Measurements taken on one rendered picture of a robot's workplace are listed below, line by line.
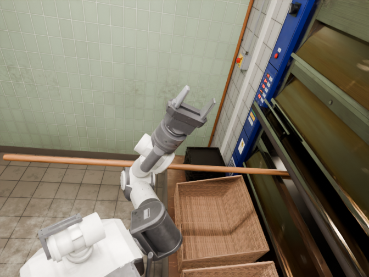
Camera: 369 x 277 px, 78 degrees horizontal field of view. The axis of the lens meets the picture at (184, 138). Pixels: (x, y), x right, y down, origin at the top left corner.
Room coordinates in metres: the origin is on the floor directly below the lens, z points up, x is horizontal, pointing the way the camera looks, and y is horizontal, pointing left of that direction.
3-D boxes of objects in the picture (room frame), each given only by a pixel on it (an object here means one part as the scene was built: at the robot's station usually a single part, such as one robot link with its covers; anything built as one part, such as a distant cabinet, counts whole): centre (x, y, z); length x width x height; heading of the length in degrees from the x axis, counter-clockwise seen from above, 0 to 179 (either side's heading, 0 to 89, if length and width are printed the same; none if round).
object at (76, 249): (0.25, 0.20, 1.47); 0.10 x 0.07 x 0.09; 134
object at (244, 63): (1.83, -0.34, 1.46); 0.10 x 0.07 x 0.10; 11
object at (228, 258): (0.89, -0.29, 0.72); 0.56 x 0.49 x 0.28; 12
